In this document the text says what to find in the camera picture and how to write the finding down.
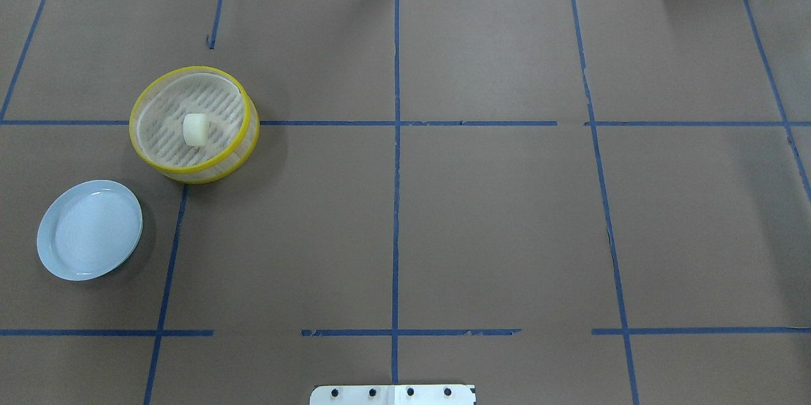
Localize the white steamed bun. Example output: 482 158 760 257
182 113 210 148

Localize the light blue plate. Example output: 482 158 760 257
37 179 144 281

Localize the yellow bamboo steamer basket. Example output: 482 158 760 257
129 65 260 184

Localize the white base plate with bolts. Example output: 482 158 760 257
309 384 477 404

